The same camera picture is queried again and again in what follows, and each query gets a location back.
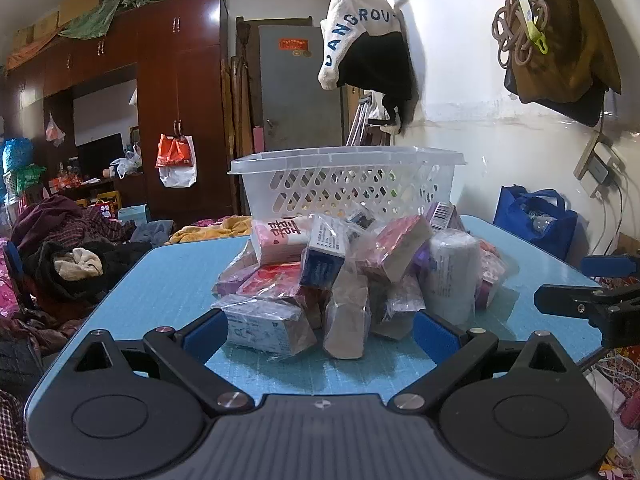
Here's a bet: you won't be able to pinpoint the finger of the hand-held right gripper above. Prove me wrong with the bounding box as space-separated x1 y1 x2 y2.
580 255 640 278
534 284 640 348

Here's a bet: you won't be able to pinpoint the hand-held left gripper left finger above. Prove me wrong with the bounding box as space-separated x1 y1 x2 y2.
72 308 256 416

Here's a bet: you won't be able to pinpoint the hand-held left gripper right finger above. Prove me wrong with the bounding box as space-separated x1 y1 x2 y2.
387 308 568 416

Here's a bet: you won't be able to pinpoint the pile of boxes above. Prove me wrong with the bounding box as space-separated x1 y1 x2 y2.
211 201 508 361

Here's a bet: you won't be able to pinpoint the white plastic lattice basket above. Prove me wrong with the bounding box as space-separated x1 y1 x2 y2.
227 146 469 231

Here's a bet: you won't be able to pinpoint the blue tote bag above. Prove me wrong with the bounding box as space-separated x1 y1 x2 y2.
493 185 578 261

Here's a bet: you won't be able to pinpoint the yellow blanket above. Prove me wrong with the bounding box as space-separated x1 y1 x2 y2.
165 215 253 246

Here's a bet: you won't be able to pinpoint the grey blue cloth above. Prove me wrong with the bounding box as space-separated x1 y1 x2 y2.
132 220 176 248

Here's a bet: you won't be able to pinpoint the colourful patterned cloth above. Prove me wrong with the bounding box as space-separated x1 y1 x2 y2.
590 347 640 480

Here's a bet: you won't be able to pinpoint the light blue box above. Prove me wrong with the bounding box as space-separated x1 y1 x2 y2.
117 204 150 226

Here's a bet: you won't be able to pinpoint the heap of dark clothes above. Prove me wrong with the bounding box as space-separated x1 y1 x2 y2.
0 195 156 331

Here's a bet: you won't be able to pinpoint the orange white plastic bag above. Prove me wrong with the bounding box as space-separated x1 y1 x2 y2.
155 133 197 188

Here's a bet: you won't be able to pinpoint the black television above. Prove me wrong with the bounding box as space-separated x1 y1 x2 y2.
76 132 124 176

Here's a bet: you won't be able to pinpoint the wooden boards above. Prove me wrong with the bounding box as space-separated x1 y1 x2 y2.
220 57 256 211

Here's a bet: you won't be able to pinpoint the brown hanging bag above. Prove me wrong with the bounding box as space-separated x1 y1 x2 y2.
504 0 623 128

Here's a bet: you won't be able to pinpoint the brown wooden wardrobe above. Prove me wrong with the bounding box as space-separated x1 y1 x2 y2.
0 0 236 221

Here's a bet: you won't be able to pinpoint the grey door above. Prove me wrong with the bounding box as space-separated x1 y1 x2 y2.
257 24 346 153

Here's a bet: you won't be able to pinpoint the pink plastic bag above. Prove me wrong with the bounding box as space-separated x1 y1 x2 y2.
46 112 66 147

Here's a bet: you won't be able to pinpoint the blue plastic bag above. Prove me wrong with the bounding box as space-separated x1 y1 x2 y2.
1 137 33 173

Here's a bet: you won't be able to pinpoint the black hanging garment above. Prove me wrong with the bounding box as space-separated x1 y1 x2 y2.
336 30 418 136

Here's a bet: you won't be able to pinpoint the green cloth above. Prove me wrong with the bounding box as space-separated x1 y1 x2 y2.
59 0 183 40

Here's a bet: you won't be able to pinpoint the white lettered hoodie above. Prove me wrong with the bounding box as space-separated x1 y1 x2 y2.
318 0 406 92

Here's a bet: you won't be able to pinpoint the cardboard box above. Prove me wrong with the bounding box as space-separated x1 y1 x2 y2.
59 0 112 27

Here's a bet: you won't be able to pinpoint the wall power strip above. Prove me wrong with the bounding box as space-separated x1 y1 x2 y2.
574 130 626 198

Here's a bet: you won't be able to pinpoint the coiled brown rope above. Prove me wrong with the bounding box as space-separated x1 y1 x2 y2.
492 0 551 68

